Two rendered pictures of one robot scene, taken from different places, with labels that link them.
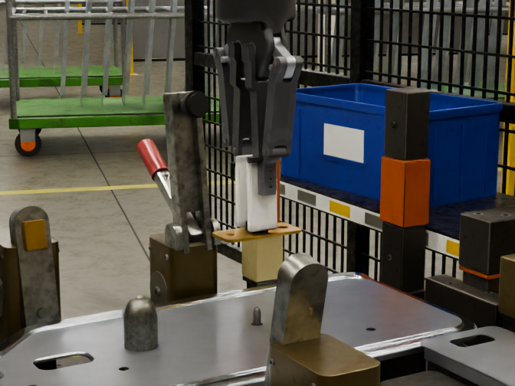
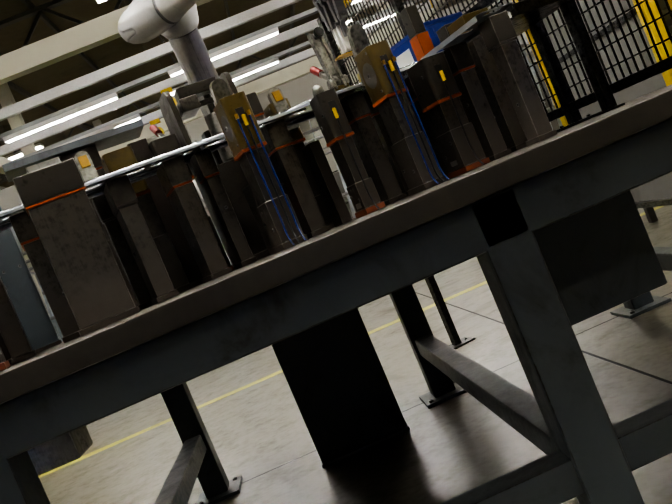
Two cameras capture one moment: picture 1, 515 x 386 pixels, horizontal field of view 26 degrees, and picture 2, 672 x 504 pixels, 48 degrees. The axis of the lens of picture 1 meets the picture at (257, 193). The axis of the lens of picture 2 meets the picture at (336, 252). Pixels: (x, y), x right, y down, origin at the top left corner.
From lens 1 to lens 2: 1.12 m
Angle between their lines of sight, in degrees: 14
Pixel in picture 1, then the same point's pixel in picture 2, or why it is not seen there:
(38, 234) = (278, 95)
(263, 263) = not seen: hidden behind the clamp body
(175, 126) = (315, 44)
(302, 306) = (358, 41)
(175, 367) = not seen: hidden behind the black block
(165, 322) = not seen: hidden behind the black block
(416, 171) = (423, 37)
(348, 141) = (405, 57)
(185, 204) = (330, 70)
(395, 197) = (419, 51)
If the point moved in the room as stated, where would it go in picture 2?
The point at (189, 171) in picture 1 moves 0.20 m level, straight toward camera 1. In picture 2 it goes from (327, 60) to (319, 46)
